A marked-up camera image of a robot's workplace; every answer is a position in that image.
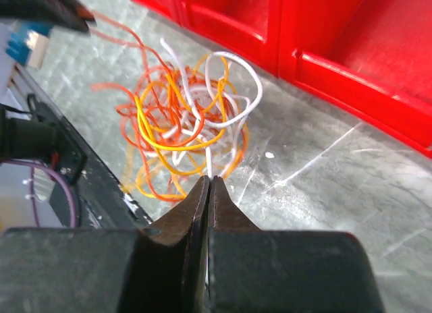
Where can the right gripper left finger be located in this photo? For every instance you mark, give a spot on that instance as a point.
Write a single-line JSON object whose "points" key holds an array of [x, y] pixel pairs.
{"points": [[175, 224]]}

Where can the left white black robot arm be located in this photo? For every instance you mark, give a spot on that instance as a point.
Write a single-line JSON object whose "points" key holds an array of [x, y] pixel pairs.
{"points": [[29, 138]]}

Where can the red three-compartment tray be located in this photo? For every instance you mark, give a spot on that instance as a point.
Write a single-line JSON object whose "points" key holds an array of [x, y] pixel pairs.
{"points": [[371, 58]]}

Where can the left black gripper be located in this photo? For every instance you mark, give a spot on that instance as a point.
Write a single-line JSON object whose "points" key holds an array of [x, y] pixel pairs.
{"points": [[70, 14]]}

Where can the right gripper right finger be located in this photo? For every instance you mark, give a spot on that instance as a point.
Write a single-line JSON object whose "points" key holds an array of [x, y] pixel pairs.
{"points": [[223, 213]]}

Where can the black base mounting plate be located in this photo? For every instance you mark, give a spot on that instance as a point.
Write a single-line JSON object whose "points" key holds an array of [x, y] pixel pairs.
{"points": [[100, 201]]}

